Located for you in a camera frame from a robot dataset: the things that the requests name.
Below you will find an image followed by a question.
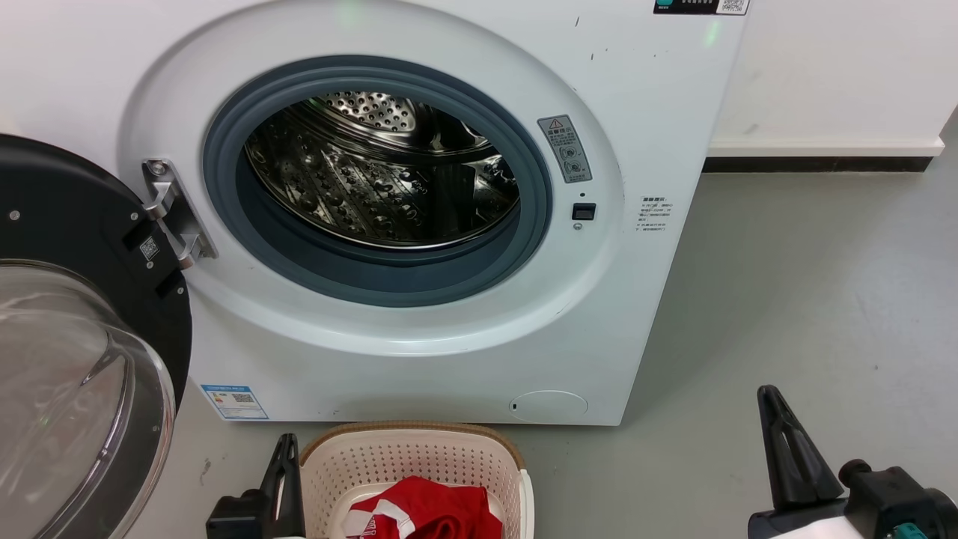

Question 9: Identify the grey rubber door gasket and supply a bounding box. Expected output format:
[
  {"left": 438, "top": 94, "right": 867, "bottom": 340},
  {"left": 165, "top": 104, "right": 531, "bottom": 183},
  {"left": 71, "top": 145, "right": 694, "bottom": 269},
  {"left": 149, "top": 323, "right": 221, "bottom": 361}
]
[{"left": 202, "top": 55, "right": 555, "bottom": 308}]

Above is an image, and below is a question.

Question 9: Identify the black QR code sticker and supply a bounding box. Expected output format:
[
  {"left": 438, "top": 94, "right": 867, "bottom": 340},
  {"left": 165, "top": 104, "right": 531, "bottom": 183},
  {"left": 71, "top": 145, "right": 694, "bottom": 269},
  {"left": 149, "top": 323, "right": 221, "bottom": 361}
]
[{"left": 653, "top": 0, "right": 751, "bottom": 16}]

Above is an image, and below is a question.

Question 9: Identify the round white filter cover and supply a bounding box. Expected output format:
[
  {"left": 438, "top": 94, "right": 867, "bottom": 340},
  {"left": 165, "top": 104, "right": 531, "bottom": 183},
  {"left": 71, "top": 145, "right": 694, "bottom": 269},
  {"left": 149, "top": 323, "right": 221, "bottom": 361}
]
[{"left": 509, "top": 390, "right": 590, "bottom": 421}]

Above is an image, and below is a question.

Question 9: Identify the black washer door with glass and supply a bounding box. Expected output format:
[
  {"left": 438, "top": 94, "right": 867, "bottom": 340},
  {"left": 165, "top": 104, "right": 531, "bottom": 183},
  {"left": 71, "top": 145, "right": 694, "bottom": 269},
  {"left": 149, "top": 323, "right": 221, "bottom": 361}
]
[{"left": 0, "top": 133, "right": 194, "bottom": 539}]

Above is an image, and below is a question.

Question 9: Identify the white front-load washing machine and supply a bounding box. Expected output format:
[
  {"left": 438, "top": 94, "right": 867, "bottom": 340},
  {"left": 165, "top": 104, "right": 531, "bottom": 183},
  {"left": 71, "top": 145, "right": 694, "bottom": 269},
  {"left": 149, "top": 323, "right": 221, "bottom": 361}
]
[{"left": 0, "top": 0, "right": 749, "bottom": 426}]

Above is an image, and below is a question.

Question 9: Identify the chrome door hinge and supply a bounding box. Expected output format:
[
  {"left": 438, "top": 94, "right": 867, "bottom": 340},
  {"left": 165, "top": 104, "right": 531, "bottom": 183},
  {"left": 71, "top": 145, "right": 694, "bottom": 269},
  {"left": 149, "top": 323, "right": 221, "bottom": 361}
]
[{"left": 142, "top": 159, "right": 219, "bottom": 270}]

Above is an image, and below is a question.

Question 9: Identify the grey triangle warning sticker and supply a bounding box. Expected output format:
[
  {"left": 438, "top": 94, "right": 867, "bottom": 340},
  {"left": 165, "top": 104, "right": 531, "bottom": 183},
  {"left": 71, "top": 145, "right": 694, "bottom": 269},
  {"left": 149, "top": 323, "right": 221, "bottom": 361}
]
[{"left": 537, "top": 115, "right": 593, "bottom": 184}]

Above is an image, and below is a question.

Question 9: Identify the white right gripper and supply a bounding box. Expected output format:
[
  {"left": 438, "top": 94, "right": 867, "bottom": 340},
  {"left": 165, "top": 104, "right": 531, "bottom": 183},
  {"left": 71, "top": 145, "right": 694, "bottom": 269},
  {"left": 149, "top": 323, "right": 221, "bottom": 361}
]
[{"left": 748, "top": 386, "right": 854, "bottom": 539}]

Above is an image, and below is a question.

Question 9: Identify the white and black baseboard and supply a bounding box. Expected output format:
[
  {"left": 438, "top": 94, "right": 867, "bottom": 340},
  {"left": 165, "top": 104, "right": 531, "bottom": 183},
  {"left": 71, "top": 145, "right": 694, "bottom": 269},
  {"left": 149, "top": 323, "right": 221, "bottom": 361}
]
[{"left": 702, "top": 137, "right": 945, "bottom": 174}]

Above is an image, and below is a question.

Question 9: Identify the cream basket with brown rim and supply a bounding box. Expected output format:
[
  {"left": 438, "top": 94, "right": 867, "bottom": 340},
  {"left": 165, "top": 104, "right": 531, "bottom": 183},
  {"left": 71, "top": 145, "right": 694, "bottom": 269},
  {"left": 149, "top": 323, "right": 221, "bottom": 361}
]
[{"left": 299, "top": 421, "right": 535, "bottom": 539}]

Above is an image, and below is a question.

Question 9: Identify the red and white garment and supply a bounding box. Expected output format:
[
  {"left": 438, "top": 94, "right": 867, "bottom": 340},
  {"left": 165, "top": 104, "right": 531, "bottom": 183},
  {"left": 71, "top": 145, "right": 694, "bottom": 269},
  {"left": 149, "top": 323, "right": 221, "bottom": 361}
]
[{"left": 343, "top": 476, "right": 504, "bottom": 539}]

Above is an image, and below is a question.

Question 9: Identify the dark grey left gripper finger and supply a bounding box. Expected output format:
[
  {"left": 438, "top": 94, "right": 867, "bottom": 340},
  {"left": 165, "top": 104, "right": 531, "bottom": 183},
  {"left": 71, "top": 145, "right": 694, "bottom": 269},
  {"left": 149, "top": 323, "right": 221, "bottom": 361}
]
[
  {"left": 277, "top": 433, "right": 307, "bottom": 539},
  {"left": 260, "top": 449, "right": 282, "bottom": 539}
]

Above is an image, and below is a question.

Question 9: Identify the blue energy label sticker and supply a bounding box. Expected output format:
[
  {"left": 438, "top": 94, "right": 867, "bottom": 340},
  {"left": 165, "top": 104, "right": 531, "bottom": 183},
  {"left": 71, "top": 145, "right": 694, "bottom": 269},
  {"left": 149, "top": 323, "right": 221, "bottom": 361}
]
[{"left": 201, "top": 384, "right": 270, "bottom": 421}]

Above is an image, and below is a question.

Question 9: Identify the perforated stainless steel drum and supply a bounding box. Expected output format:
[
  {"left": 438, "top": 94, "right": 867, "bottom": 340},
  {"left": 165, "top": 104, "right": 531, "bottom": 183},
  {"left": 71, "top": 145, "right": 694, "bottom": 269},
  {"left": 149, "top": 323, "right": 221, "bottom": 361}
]
[{"left": 245, "top": 91, "right": 521, "bottom": 249}]

